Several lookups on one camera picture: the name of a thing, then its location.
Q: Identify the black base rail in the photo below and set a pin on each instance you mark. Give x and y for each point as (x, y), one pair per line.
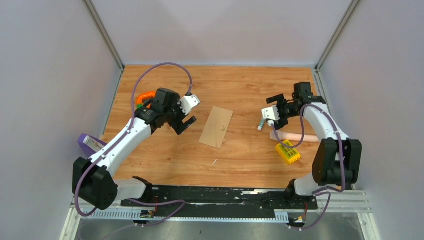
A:
(225, 202)

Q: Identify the yellow building block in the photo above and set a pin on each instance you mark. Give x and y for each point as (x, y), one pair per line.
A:
(288, 155)

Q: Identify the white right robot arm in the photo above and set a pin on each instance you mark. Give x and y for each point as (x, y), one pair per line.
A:
(337, 161)

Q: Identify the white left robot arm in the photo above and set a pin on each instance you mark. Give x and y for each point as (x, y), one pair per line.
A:
(92, 178)

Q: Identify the white green glue stick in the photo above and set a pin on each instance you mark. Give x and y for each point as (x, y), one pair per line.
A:
(261, 124)

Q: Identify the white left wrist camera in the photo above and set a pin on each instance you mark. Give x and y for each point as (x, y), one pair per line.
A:
(188, 103)

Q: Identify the pink toy microphone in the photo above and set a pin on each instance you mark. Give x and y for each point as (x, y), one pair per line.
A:
(293, 137)

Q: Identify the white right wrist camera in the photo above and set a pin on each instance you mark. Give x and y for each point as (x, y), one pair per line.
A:
(270, 113)

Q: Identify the purple box with card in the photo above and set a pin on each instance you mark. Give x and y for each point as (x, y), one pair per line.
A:
(90, 145)

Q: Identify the orange curved toy track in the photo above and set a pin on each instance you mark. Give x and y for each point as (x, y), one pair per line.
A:
(143, 98)

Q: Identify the tan paper envelope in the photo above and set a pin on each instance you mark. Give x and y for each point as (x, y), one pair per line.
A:
(216, 127)

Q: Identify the white slotted cable duct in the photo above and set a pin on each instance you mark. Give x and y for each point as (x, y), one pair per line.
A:
(280, 217)

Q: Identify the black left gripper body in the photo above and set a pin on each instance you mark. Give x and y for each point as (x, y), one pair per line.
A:
(174, 115)

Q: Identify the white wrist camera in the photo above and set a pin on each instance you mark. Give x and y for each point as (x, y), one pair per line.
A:
(270, 113)
(188, 103)

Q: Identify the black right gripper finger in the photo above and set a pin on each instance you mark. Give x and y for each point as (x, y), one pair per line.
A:
(279, 124)
(280, 98)

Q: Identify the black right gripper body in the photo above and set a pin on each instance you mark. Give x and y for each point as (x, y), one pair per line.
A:
(287, 110)

